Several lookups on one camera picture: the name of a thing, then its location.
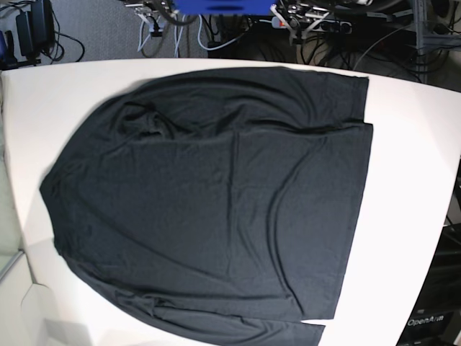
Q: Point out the black long-sleeve T-shirt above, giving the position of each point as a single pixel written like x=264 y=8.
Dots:
x=217 y=205

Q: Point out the blue box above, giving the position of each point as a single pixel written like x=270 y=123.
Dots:
x=244 y=7

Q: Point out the black power adapter bricks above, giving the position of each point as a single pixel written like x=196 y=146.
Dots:
x=35 y=29

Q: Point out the black OpenArm equipment case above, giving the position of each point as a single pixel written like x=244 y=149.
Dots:
x=435 y=318

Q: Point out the white power strip red switch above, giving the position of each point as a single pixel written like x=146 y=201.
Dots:
x=297 y=26

